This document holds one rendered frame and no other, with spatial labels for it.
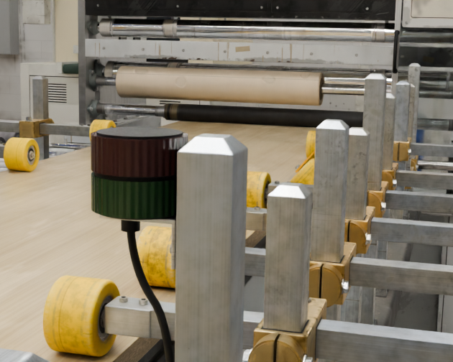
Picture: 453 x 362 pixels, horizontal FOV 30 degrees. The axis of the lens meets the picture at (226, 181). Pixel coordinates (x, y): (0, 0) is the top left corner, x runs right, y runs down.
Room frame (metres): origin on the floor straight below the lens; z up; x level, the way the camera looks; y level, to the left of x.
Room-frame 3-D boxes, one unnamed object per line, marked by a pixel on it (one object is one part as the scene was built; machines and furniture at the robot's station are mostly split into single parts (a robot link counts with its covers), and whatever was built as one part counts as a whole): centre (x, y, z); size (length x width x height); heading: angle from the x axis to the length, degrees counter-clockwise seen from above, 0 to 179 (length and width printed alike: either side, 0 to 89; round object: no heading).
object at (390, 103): (1.71, -0.32, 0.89); 0.03 x 0.03 x 0.48; 75
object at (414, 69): (2.67, -0.59, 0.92); 0.03 x 0.03 x 0.48; 75
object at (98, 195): (0.51, 0.05, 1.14); 0.06 x 0.06 x 0.02
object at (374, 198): (1.49, -0.26, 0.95); 0.13 x 0.06 x 0.05; 165
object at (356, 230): (1.25, -0.20, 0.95); 0.13 x 0.06 x 0.05; 165
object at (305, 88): (3.16, -0.16, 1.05); 1.43 x 0.12 x 0.12; 75
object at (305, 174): (1.79, -0.18, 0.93); 0.09 x 0.08 x 0.09; 75
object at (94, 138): (0.51, 0.05, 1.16); 0.06 x 0.06 x 0.02
